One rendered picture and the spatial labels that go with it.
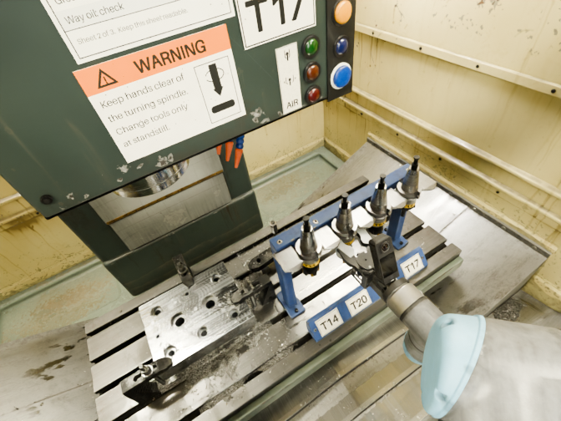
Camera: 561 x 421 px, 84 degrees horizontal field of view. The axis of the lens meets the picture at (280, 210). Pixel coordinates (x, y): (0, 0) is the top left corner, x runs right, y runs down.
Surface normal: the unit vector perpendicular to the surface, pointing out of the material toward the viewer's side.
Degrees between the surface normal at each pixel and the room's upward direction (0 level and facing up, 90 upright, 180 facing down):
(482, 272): 24
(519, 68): 90
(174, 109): 90
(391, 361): 8
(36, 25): 90
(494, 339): 13
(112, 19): 90
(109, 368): 0
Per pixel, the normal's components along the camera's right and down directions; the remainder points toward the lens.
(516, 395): -0.25, -0.51
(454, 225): -0.46, -0.44
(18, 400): 0.24, -0.80
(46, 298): -0.12, -0.68
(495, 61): -0.85, 0.45
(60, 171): 0.51, 0.58
